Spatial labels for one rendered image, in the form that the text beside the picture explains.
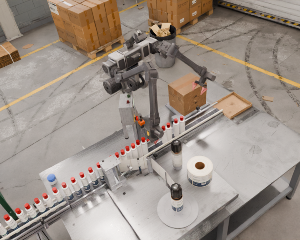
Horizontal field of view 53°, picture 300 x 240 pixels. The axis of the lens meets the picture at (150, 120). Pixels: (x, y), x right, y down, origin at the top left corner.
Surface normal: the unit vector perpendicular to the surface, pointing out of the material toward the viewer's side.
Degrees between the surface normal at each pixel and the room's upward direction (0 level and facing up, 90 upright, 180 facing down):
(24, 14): 90
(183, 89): 0
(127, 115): 90
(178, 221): 0
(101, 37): 88
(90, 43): 90
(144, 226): 0
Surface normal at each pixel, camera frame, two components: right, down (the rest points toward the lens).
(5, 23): 0.66, 0.46
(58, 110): -0.11, -0.72
